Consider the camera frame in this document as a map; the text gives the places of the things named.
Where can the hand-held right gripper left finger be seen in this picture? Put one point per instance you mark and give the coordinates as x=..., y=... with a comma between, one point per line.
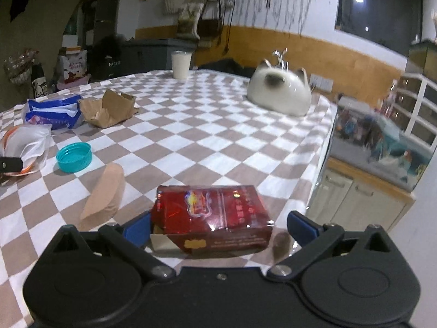
x=137, y=229

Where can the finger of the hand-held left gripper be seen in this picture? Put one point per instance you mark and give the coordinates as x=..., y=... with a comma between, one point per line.
x=10, y=164

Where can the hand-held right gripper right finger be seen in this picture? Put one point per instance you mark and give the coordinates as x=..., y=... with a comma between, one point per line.
x=300, y=227

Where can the clear plastic bag orange print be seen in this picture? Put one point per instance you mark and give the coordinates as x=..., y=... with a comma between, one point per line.
x=30, y=143

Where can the teal plastic bottle cap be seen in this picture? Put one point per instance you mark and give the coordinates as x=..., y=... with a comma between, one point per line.
x=73, y=159

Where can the blue plastic wrapper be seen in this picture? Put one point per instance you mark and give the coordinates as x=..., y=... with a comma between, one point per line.
x=51, y=112

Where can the red cigarette pack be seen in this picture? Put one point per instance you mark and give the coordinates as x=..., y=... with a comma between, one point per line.
x=211, y=211

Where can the brown paper bag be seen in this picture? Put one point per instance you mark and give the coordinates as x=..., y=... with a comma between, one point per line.
x=109, y=109

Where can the small brown round piece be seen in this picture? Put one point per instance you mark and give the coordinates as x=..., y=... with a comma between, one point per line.
x=281, y=244

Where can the tan paper piece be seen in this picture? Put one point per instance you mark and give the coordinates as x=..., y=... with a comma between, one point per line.
x=104, y=194

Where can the cream door cabinet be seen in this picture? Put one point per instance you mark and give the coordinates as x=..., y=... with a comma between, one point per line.
x=362, y=198

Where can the black bottle white label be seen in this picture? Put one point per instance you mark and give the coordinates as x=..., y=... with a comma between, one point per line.
x=38, y=82

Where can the wrapped bouquet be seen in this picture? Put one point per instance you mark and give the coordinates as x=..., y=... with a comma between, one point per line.
x=20, y=66

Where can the brown white checkered tablecloth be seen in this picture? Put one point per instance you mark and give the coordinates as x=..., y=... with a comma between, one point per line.
x=205, y=136

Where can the glass fish tank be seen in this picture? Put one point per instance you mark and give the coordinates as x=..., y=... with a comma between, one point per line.
x=375, y=140

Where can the pink white carton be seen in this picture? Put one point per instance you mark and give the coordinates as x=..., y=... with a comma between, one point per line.
x=73, y=68

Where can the black bag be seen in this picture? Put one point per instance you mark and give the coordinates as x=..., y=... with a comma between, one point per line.
x=107, y=58

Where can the white cup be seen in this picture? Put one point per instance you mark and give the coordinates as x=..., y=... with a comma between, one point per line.
x=180, y=65

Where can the silver metal ornament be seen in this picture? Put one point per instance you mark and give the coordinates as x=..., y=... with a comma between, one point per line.
x=280, y=58

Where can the grey storage box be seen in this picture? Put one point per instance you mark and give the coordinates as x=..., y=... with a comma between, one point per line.
x=150, y=54

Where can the black cylinder pipe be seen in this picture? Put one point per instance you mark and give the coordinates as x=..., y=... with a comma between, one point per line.
x=105, y=17

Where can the black cloth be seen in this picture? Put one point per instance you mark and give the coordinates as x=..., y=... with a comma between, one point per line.
x=225, y=66

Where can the dark window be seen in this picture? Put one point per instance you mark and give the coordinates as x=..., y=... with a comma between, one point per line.
x=375, y=3

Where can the white wall socket strip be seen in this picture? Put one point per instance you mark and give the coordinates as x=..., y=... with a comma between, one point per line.
x=321, y=83

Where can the white frame rack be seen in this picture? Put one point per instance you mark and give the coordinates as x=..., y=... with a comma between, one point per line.
x=421, y=109

